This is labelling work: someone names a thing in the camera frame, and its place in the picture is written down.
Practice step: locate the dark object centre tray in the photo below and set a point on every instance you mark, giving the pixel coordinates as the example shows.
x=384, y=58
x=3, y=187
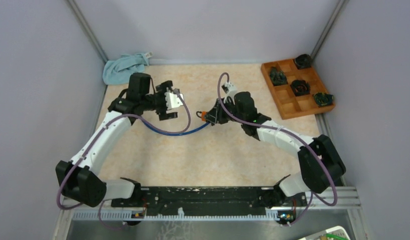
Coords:
x=300, y=87

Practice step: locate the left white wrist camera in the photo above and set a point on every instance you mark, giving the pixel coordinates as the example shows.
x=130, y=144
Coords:
x=173, y=100

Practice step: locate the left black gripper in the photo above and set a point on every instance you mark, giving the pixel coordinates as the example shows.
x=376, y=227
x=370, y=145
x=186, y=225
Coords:
x=161, y=89

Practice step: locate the dark green object left tray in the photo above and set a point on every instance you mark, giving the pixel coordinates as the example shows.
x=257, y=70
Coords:
x=277, y=77

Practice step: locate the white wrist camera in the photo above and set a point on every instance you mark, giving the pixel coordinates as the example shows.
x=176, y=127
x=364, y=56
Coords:
x=173, y=100
x=230, y=91

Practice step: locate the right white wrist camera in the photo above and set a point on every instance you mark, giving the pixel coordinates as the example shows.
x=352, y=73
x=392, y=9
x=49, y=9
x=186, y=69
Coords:
x=230, y=91

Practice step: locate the dark green object right tray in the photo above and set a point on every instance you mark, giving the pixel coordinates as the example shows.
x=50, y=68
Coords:
x=323, y=99

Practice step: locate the blue cable lock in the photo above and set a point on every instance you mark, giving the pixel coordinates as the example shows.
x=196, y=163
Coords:
x=174, y=133

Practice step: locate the dark object top tray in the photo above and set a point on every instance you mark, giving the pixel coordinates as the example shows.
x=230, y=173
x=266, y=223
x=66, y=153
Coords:
x=303, y=61

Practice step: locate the wooden compartment tray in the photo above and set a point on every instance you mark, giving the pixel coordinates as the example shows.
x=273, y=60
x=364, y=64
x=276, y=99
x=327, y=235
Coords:
x=288, y=105

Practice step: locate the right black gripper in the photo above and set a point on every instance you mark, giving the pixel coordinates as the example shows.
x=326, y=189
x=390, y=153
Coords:
x=216, y=114

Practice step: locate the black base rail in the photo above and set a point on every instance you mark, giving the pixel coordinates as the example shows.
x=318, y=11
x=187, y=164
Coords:
x=233, y=201

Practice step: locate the light blue towel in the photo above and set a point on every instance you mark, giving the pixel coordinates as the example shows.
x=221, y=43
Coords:
x=118, y=72

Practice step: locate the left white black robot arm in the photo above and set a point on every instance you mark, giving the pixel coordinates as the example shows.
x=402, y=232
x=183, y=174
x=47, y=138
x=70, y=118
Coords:
x=79, y=177

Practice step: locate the dark green object tray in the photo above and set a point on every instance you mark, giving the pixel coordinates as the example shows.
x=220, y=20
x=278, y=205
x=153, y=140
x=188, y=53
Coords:
x=323, y=99
x=277, y=77

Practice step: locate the orange black padlock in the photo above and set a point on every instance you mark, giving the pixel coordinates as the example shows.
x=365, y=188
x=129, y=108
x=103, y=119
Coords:
x=202, y=115

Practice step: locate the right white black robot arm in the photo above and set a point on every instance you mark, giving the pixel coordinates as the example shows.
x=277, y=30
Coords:
x=320, y=164

